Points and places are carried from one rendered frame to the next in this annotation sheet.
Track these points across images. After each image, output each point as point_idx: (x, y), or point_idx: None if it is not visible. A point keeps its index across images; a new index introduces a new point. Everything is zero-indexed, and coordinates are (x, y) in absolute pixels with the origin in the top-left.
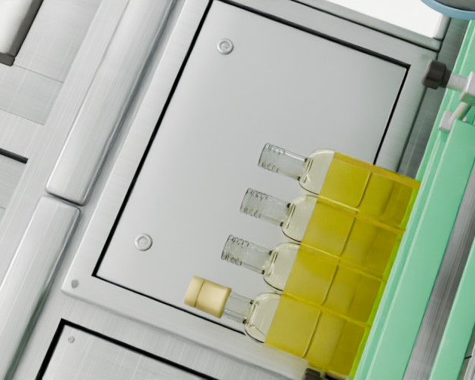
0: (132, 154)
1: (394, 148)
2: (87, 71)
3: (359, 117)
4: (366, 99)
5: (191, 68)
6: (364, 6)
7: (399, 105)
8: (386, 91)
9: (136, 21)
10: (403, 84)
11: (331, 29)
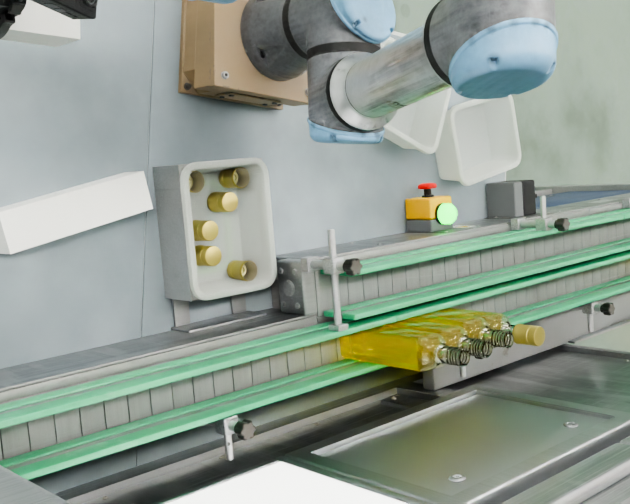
0: (566, 445)
1: (357, 430)
2: (597, 502)
3: (371, 444)
4: (358, 449)
5: (495, 473)
6: (319, 477)
7: (337, 441)
8: (340, 450)
9: (536, 499)
10: (324, 450)
11: (358, 470)
